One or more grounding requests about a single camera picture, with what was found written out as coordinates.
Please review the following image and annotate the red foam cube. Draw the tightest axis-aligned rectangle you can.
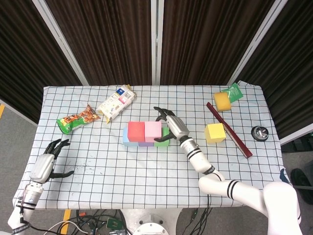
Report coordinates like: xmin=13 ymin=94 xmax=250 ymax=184
xmin=127 ymin=121 xmax=146 ymax=142

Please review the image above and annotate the light blue foam cube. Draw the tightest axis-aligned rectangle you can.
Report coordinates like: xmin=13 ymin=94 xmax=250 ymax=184
xmin=122 ymin=126 xmax=140 ymax=147

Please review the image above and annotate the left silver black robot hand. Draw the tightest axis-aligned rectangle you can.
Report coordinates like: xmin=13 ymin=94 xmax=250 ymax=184
xmin=29 ymin=139 xmax=75 ymax=184

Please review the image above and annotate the green orange snack bag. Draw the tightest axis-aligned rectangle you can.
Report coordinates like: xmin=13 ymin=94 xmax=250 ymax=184
xmin=56 ymin=104 xmax=101 ymax=135

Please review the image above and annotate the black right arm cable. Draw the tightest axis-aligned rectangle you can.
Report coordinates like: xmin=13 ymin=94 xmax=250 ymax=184
xmin=190 ymin=193 xmax=216 ymax=235

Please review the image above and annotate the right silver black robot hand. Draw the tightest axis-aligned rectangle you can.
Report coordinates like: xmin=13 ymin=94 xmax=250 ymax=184
xmin=153 ymin=106 xmax=191 ymax=143

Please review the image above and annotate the black round floor object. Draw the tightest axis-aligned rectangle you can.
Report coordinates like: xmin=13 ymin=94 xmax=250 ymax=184
xmin=291 ymin=168 xmax=313 ymax=194

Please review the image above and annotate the green foam cube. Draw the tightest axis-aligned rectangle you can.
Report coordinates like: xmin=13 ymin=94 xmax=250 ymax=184
xmin=153 ymin=126 xmax=171 ymax=147

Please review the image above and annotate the white floor cable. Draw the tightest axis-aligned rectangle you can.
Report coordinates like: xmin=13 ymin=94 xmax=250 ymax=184
xmin=45 ymin=220 xmax=89 ymax=235

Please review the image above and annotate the dark brown ribbed partition panel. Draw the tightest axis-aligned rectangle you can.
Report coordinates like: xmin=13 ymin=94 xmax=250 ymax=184
xmin=238 ymin=0 xmax=313 ymax=139
xmin=160 ymin=0 xmax=277 ymax=86
xmin=0 ymin=0 xmax=83 ymax=123
xmin=45 ymin=0 xmax=153 ymax=86

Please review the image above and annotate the yellow sponge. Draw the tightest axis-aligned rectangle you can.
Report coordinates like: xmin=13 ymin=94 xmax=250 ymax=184
xmin=213 ymin=92 xmax=232 ymax=112

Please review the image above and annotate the white partition post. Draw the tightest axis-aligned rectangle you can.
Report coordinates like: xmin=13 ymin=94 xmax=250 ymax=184
xmin=227 ymin=0 xmax=289 ymax=85
xmin=31 ymin=0 xmax=89 ymax=86
xmin=150 ymin=0 xmax=164 ymax=86

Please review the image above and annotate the dark red long box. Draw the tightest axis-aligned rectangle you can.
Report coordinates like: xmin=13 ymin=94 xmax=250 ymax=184
xmin=206 ymin=102 xmax=253 ymax=159

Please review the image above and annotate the pink foam cube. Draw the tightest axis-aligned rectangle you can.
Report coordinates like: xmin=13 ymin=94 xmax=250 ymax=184
xmin=144 ymin=121 xmax=162 ymax=143

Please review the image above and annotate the metal call bell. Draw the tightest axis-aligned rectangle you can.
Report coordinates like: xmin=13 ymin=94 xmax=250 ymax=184
xmin=251 ymin=125 xmax=269 ymax=141

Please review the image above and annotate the white snack package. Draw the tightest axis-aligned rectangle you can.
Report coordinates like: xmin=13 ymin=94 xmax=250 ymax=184
xmin=96 ymin=84 xmax=136 ymax=124

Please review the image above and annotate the yellow foam cube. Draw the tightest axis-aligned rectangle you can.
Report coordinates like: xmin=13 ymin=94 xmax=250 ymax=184
xmin=204 ymin=123 xmax=226 ymax=144

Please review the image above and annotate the green circuit board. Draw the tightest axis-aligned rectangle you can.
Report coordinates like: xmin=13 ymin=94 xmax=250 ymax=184
xmin=106 ymin=217 xmax=122 ymax=230

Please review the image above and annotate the white checkered tablecloth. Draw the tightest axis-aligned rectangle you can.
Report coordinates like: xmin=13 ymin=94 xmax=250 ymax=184
xmin=14 ymin=80 xmax=293 ymax=210

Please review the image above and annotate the black floor cable bundle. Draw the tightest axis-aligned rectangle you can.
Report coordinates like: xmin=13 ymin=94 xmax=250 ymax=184
xmin=73 ymin=209 xmax=129 ymax=235

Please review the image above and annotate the green sachet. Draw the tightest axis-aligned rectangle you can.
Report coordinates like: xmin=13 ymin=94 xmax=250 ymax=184
xmin=221 ymin=82 xmax=244 ymax=103

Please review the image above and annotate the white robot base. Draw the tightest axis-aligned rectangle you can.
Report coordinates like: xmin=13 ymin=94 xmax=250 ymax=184
xmin=122 ymin=208 xmax=183 ymax=235

